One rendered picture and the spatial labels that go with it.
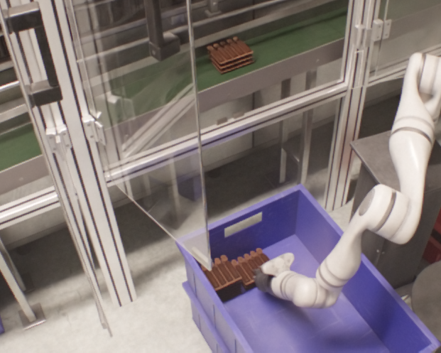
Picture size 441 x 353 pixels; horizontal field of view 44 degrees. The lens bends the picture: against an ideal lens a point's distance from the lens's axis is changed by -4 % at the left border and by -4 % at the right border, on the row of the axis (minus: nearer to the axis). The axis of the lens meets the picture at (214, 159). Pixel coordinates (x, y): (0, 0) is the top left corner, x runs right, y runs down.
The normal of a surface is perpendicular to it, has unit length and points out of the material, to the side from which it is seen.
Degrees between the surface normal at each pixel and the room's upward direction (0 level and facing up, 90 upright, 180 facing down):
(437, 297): 0
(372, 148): 0
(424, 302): 0
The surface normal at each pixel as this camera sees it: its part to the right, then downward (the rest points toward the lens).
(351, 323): -0.04, -0.71
